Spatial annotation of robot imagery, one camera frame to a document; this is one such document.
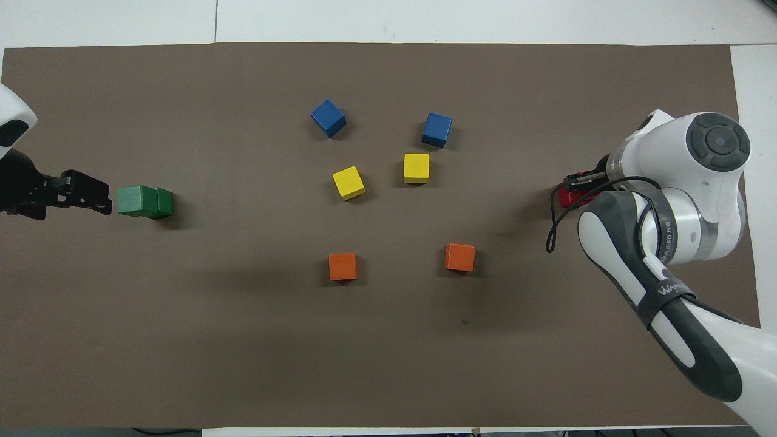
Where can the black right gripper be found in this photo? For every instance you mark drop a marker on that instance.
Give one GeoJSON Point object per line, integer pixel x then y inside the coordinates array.
{"type": "Point", "coordinates": [604, 165]}

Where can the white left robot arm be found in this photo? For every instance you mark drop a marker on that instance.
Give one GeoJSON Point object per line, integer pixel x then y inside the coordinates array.
{"type": "Point", "coordinates": [12, 109]}

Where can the blue wooden cube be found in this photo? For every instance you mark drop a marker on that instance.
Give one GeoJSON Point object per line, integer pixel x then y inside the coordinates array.
{"type": "Point", "coordinates": [328, 118]}
{"type": "Point", "coordinates": [437, 130]}

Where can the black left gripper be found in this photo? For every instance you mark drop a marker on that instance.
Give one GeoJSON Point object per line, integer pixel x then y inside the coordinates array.
{"type": "Point", "coordinates": [18, 182]}

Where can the green wooden cube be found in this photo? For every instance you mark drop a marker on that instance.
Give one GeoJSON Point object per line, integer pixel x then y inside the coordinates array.
{"type": "Point", "coordinates": [136, 201]}
{"type": "Point", "coordinates": [169, 206]}

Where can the yellow wooden cube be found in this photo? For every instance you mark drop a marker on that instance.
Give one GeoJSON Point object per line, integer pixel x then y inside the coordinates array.
{"type": "Point", "coordinates": [348, 182]}
{"type": "Point", "coordinates": [416, 168]}

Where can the brown paper table mat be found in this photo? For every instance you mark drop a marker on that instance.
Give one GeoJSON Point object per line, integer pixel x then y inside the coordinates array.
{"type": "Point", "coordinates": [243, 340]}

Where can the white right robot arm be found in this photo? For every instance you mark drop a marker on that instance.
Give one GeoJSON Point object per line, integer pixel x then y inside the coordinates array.
{"type": "Point", "coordinates": [698, 200]}

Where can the orange wooden cube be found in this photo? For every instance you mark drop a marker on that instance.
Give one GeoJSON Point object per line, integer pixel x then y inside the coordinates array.
{"type": "Point", "coordinates": [343, 266]}
{"type": "Point", "coordinates": [459, 257]}

